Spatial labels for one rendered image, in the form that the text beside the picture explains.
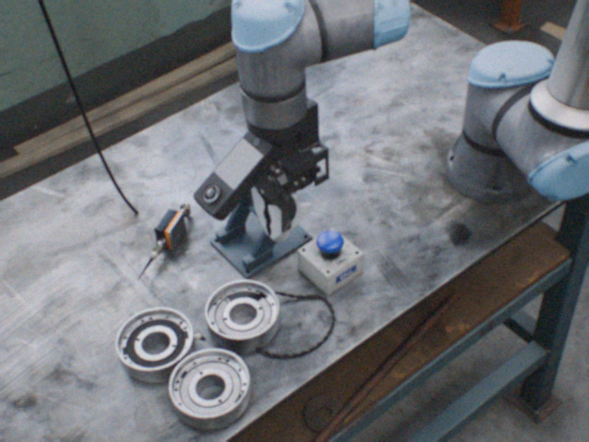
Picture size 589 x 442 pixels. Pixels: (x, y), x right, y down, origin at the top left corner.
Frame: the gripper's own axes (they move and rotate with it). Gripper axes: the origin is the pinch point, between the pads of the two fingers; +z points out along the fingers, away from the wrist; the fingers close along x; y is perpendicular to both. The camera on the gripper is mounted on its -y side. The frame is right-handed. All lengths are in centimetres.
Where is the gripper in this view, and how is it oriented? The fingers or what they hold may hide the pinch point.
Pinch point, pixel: (272, 237)
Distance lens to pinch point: 116.2
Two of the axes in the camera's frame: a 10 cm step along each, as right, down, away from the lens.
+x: -6.3, -5.4, 5.6
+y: 7.8, -4.8, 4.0
